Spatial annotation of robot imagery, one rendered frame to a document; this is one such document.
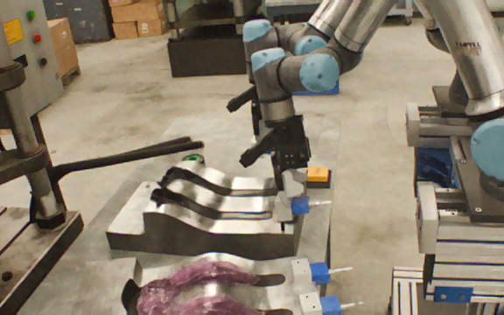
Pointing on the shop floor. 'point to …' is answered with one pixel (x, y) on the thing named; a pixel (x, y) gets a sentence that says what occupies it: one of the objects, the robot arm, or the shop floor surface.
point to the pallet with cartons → (64, 50)
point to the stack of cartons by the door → (137, 18)
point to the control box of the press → (24, 30)
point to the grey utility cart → (403, 11)
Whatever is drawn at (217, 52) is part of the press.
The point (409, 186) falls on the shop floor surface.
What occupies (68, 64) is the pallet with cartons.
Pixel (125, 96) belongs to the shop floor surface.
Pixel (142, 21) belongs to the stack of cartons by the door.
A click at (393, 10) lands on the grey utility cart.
